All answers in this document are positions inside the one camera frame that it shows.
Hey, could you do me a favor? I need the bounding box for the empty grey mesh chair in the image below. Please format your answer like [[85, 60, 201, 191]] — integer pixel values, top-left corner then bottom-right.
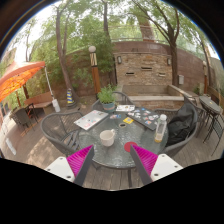
[[40, 110, 96, 158]]

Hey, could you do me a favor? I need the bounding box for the grey chair holding jacket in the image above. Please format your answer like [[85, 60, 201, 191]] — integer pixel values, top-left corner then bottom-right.
[[154, 101, 199, 158]]

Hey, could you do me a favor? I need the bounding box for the clear bottle with white cap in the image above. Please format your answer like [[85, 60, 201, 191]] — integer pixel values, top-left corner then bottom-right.
[[154, 113, 168, 144]]

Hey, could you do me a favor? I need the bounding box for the small round dark table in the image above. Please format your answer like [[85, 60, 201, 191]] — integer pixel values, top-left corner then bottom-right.
[[198, 95, 224, 144]]

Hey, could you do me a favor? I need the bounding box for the potted green plant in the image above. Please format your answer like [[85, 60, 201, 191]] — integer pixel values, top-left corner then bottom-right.
[[96, 84, 118, 112]]

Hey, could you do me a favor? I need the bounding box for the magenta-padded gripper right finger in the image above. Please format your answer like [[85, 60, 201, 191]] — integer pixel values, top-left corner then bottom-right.
[[129, 143, 184, 186]]

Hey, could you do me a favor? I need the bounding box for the leaning tree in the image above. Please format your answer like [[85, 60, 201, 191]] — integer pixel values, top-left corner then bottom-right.
[[53, 0, 81, 103]]

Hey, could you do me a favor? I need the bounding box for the flat round red coaster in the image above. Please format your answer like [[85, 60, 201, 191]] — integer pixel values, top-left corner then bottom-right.
[[123, 141, 139, 153]]

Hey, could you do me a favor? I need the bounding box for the dark laptop with stickers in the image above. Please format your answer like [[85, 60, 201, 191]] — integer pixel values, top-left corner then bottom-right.
[[126, 107, 160, 132]]

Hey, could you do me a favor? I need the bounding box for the dark wicker chair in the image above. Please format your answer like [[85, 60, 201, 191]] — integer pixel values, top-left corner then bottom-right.
[[9, 103, 38, 132]]

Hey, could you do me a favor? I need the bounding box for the yellow blue striped cone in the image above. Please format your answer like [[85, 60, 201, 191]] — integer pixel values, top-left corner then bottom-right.
[[66, 87, 75, 106]]

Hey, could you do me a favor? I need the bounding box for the orange canopy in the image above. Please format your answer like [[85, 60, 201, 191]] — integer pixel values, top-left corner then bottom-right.
[[0, 60, 47, 104]]

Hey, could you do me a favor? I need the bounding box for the black metal chair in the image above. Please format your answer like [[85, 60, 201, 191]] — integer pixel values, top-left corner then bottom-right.
[[211, 113, 224, 157]]

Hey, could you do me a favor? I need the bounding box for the white mug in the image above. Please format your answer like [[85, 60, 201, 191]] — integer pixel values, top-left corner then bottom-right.
[[99, 128, 117, 148]]

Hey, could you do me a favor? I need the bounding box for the wooden lamp post with globe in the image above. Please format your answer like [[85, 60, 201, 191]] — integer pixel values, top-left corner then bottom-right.
[[88, 45, 102, 95]]

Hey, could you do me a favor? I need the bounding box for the yellow card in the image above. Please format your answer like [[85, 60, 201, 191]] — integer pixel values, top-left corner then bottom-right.
[[122, 116, 135, 125]]

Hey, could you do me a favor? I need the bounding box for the wooden bench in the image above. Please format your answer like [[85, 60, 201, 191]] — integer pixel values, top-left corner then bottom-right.
[[23, 91, 54, 109]]

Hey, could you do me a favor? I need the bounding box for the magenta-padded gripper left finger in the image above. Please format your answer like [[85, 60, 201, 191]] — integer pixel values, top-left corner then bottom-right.
[[44, 144, 96, 187]]

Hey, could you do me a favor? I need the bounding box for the grey chair behind plant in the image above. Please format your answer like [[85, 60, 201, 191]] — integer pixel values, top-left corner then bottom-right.
[[91, 91, 136, 113]]

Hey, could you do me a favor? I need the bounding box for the forked tree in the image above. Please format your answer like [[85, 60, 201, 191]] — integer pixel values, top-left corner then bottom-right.
[[131, 0, 183, 87]]

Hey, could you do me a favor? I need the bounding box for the white sticker sheet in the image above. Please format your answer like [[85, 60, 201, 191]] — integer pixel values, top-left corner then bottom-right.
[[115, 104, 136, 113]]

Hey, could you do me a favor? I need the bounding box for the silver laptop with stickers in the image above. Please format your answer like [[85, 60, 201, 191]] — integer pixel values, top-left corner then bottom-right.
[[73, 109, 110, 131]]

